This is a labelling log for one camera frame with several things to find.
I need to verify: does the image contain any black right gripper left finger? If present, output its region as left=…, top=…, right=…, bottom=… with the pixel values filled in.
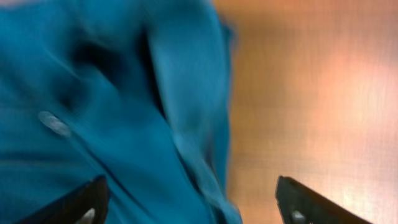
left=18, top=175, right=109, bottom=224

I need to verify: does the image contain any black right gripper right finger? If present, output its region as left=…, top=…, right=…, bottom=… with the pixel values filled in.
left=275, top=176, right=371, bottom=224

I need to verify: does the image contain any blue polo shirt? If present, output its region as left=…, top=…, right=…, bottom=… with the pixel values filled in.
left=1, top=1, right=242, bottom=223

